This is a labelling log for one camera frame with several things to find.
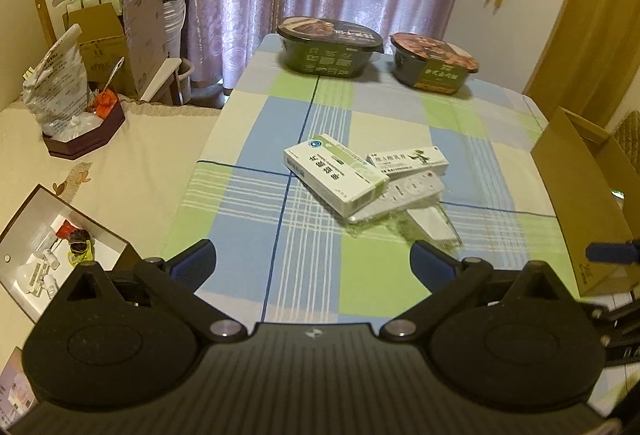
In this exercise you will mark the cardboard box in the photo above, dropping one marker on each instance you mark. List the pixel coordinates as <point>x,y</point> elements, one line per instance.
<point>594,191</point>

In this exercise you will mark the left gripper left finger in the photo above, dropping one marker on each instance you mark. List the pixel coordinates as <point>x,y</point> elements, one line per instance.
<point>173,284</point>

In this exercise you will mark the brown cardboard boxes pile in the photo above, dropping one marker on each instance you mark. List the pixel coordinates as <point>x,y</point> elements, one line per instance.
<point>123,43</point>

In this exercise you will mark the rectangular green noodle bowl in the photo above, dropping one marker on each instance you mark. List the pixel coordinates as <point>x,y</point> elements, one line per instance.
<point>321,46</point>

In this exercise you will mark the crumpled white plastic bag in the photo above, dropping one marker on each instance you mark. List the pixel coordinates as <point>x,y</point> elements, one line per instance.
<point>58,89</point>

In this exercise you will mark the white remote control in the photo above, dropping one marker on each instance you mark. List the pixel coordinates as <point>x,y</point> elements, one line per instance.
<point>400,194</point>

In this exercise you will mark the round green noodle bowl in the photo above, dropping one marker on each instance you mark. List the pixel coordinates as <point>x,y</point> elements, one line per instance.
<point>430,64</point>

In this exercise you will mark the white green medicine box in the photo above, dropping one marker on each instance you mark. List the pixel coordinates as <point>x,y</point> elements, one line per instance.
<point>339,177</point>

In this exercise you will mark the dark red octagonal box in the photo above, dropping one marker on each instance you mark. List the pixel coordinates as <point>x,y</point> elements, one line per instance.
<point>90,130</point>

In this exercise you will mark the long white ointment box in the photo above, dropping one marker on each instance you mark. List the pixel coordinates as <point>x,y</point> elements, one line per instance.
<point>407,162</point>

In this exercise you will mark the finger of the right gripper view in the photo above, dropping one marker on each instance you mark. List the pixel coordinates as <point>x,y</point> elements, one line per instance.
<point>612,252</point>

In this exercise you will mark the clear plastic bag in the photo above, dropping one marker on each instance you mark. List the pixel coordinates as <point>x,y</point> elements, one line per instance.
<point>428,223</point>

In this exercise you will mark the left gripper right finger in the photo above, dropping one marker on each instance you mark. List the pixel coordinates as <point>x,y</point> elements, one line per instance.
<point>452,284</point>

